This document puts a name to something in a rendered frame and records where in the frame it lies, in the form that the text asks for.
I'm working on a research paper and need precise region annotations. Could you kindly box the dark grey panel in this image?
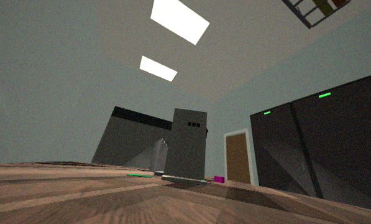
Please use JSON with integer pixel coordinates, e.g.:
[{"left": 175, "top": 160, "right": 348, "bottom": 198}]
[{"left": 162, "top": 108, "right": 207, "bottom": 185}]

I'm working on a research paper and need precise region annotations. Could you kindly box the small magenta block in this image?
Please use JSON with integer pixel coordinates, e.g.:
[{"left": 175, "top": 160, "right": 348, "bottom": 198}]
[{"left": 214, "top": 176, "right": 225, "bottom": 183}]

